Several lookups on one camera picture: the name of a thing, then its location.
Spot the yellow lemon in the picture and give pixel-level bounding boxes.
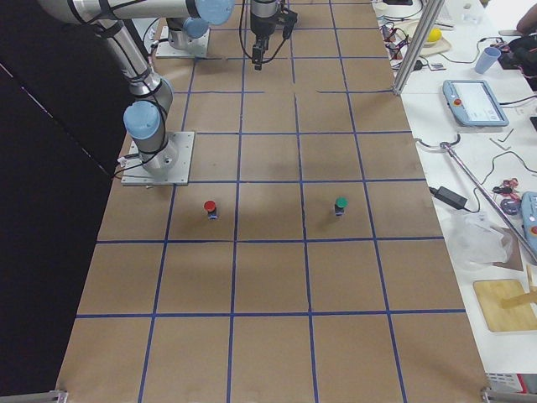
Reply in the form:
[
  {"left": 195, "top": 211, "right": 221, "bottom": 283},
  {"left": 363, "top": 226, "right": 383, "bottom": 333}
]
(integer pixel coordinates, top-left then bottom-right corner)
[{"left": 426, "top": 28, "right": 442, "bottom": 44}]

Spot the clear plastic bag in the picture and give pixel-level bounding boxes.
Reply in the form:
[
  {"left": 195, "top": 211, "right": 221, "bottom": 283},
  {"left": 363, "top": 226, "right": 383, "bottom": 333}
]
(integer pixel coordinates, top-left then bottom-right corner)
[{"left": 441, "top": 212, "right": 522, "bottom": 271}]

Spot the blue teach pendant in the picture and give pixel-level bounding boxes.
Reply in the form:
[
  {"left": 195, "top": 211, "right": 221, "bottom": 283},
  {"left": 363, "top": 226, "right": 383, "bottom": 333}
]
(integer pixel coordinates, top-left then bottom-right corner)
[
  {"left": 441, "top": 80, "right": 509, "bottom": 128},
  {"left": 520, "top": 191, "right": 536, "bottom": 243}
]

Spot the metal rod with handle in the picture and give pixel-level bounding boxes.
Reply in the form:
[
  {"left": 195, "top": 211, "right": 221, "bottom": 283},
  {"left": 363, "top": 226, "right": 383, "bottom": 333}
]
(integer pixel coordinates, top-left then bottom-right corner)
[{"left": 414, "top": 133, "right": 536, "bottom": 261}]

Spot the red push button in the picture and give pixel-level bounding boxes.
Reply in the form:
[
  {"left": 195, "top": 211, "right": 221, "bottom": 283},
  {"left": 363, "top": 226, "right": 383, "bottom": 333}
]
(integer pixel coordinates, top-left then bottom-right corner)
[{"left": 203, "top": 200, "right": 218, "bottom": 220}]

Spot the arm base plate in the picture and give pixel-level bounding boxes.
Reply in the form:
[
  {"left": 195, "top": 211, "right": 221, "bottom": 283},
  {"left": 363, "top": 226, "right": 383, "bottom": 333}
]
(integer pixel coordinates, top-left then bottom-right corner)
[{"left": 156, "top": 26, "right": 210, "bottom": 59}]

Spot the black wrist camera, arm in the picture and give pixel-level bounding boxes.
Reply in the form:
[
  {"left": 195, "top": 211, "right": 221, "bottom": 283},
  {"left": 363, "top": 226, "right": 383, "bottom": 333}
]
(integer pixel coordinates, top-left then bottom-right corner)
[{"left": 278, "top": 5, "right": 298, "bottom": 40}]

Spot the wooden cutting board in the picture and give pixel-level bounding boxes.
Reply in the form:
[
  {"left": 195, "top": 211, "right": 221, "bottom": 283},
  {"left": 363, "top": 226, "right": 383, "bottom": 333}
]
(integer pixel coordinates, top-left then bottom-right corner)
[{"left": 473, "top": 280, "right": 536, "bottom": 332}]

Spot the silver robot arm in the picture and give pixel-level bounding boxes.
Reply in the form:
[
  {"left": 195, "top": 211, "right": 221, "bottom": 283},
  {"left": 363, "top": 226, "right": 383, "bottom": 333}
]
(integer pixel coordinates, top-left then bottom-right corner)
[
  {"left": 39, "top": 1, "right": 234, "bottom": 175},
  {"left": 156, "top": 1, "right": 297, "bottom": 71}
]

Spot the black power adapter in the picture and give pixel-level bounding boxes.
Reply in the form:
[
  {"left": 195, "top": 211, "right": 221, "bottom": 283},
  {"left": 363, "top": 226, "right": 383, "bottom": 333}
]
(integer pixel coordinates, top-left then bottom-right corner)
[{"left": 429, "top": 186, "right": 467, "bottom": 210}]

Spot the light blue plastic cup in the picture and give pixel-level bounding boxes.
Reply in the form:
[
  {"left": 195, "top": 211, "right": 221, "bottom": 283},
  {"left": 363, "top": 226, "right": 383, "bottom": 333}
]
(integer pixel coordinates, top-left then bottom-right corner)
[{"left": 474, "top": 46, "right": 502, "bottom": 74}]

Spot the aluminium frame post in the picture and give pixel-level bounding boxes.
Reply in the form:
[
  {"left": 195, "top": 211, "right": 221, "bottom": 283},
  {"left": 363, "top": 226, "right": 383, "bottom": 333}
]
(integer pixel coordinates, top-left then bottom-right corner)
[{"left": 393, "top": 0, "right": 444, "bottom": 96}]

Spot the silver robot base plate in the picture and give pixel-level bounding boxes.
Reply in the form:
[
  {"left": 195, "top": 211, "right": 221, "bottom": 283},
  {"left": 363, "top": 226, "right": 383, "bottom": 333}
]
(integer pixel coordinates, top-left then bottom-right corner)
[{"left": 119, "top": 132, "right": 196, "bottom": 186}]

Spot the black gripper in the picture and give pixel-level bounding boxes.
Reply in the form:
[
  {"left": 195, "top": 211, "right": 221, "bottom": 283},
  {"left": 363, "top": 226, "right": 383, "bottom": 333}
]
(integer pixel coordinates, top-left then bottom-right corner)
[{"left": 250, "top": 0, "right": 279, "bottom": 70}]

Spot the green push button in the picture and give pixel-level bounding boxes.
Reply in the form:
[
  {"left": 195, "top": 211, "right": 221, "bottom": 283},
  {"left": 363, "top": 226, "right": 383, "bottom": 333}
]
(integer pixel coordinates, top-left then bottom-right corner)
[{"left": 334, "top": 196, "right": 348, "bottom": 217}]

